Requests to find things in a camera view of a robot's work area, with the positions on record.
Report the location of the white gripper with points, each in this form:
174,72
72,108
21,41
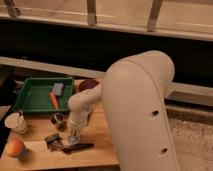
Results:
78,121

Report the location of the grey-blue towel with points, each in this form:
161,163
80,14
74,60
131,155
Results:
73,139

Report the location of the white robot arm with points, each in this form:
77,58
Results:
132,93

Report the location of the metal cup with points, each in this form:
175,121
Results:
57,119

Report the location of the white paper cup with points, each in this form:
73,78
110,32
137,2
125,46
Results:
16,122

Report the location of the orange carrot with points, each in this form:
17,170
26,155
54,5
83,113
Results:
54,100

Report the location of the small dark block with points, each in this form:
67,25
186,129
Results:
50,139

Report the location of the purple bowl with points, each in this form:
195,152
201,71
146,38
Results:
87,84

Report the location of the grey sponge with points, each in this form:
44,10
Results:
58,89

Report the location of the green plastic tray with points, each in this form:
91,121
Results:
34,97

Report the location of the orange apple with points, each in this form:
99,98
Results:
15,148

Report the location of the black handled tool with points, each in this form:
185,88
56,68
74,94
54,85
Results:
76,147

